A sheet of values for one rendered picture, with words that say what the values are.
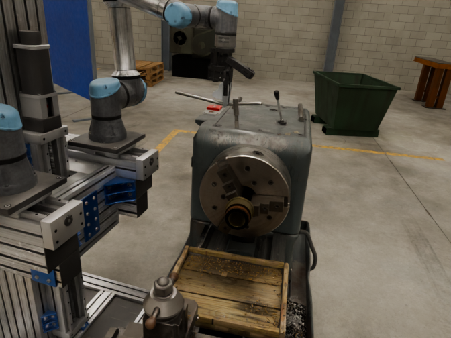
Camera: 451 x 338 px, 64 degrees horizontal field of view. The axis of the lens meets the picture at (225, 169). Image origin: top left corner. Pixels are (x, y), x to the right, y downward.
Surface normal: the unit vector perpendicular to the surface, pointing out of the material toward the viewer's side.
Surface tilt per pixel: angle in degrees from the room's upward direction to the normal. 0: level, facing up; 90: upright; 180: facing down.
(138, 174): 90
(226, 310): 0
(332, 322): 0
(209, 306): 0
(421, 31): 90
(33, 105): 90
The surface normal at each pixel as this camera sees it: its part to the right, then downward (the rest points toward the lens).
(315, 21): -0.15, 0.38
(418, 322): 0.06, -0.92
